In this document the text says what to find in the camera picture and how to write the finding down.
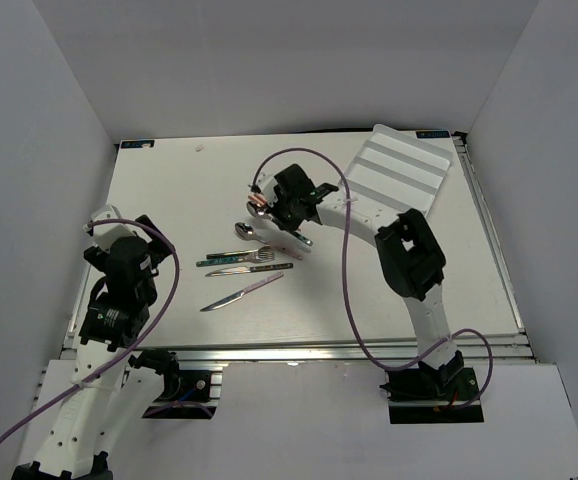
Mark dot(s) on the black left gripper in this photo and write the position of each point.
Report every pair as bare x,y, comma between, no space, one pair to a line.
158,251

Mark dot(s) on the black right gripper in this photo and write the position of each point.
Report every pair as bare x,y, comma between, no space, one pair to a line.
289,225

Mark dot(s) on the knife with pink handle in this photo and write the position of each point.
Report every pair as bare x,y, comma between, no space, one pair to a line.
241,293

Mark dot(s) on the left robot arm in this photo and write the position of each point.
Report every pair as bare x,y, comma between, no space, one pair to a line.
110,387

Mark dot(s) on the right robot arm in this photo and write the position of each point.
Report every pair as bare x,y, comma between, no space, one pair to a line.
410,257

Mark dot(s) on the white divided cutlery tray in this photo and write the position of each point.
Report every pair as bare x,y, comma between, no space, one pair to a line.
398,170

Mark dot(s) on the blue label sticker right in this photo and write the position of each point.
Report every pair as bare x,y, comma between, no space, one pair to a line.
432,134

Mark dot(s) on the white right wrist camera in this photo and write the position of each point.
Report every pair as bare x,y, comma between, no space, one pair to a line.
263,191

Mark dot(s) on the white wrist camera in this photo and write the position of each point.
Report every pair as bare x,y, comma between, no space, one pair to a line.
104,236
263,191

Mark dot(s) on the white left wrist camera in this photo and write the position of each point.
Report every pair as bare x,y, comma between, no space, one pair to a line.
104,236

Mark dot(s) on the fork with dark handle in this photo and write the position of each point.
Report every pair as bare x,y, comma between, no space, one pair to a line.
267,248

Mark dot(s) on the fork with green handle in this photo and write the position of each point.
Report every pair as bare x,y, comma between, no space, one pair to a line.
253,257

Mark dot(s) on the knife with dark handle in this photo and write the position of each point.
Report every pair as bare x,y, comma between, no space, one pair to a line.
250,269

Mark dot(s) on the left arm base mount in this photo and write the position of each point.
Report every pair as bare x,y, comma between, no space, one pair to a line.
185,393

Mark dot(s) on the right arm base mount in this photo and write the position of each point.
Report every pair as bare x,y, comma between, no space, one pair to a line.
413,399

